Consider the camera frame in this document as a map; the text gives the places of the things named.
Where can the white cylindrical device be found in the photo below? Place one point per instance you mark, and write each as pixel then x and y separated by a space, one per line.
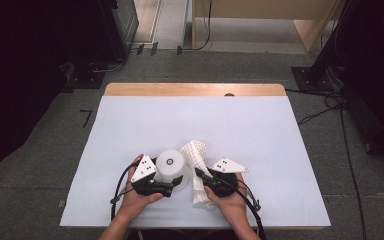
pixel 170 170

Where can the black curtain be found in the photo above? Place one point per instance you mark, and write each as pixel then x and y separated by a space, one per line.
pixel 13 83
pixel 380 66

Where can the person's left hand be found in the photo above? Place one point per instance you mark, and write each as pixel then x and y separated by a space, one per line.
pixel 135 203

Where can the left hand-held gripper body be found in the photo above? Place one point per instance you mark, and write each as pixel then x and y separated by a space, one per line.
pixel 143 170

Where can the black stand base plate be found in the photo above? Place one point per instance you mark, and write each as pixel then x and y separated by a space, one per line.
pixel 86 80

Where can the black floor bracket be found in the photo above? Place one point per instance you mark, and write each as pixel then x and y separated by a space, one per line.
pixel 154 48
pixel 140 49

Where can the white table mat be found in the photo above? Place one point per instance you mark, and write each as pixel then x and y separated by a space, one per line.
pixel 163 116

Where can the black metal stand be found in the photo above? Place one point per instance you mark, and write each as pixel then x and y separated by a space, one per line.
pixel 313 80

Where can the black cabinet with glass door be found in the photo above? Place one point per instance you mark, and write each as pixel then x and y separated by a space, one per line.
pixel 120 30

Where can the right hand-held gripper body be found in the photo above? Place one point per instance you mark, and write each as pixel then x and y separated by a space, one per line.
pixel 223 185

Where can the white waffle cloth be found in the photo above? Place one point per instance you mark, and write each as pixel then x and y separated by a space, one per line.
pixel 196 153

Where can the person's dark clothing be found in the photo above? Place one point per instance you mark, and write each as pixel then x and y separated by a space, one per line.
pixel 186 236

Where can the person's right hand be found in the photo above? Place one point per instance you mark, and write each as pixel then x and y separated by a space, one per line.
pixel 230 206

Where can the light wooden desk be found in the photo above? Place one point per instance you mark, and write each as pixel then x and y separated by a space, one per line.
pixel 263 8

